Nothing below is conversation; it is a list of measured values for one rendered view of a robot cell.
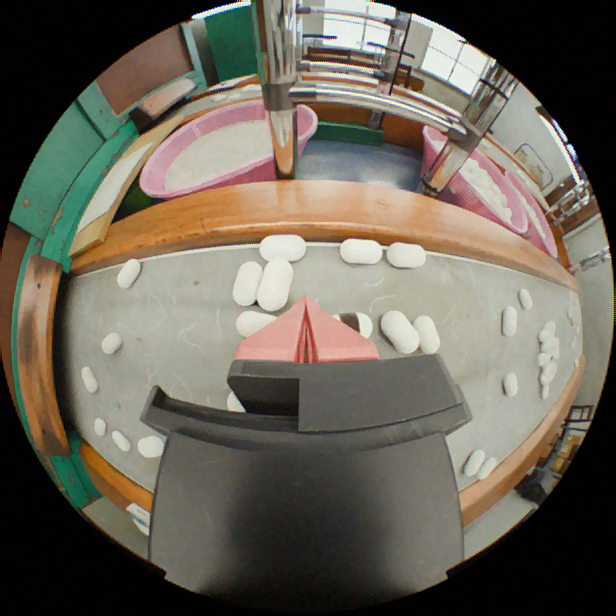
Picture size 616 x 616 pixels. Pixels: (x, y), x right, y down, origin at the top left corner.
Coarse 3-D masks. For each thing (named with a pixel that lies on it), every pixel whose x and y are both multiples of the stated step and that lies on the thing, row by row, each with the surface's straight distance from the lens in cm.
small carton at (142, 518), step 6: (132, 504) 36; (132, 510) 35; (138, 510) 35; (144, 510) 35; (132, 516) 36; (138, 516) 34; (144, 516) 34; (138, 522) 36; (144, 522) 34; (144, 528) 37
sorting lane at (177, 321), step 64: (192, 256) 19; (256, 256) 16; (320, 256) 15; (384, 256) 17; (448, 256) 21; (128, 320) 23; (192, 320) 17; (448, 320) 19; (576, 320) 111; (128, 384) 24; (192, 384) 17; (512, 448) 42
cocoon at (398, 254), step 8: (392, 248) 16; (400, 248) 15; (408, 248) 16; (416, 248) 16; (392, 256) 15; (400, 256) 15; (408, 256) 16; (416, 256) 16; (424, 256) 17; (392, 264) 16; (400, 264) 16; (408, 264) 16; (416, 264) 16
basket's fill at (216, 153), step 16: (240, 128) 40; (256, 128) 38; (192, 144) 40; (208, 144) 36; (224, 144) 33; (240, 144) 31; (256, 144) 30; (176, 160) 38; (192, 160) 33; (208, 160) 31; (224, 160) 29; (240, 160) 29; (176, 176) 33; (192, 176) 31; (208, 176) 28
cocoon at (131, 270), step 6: (126, 264) 23; (132, 264) 22; (138, 264) 23; (126, 270) 22; (132, 270) 22; (138, 270) 23; (120, 276) 23; (126, 276) 23; (132, 276) 23; (120, 282) 23; (126, 282) 23; (132, 282) 23; (126, 288) 24
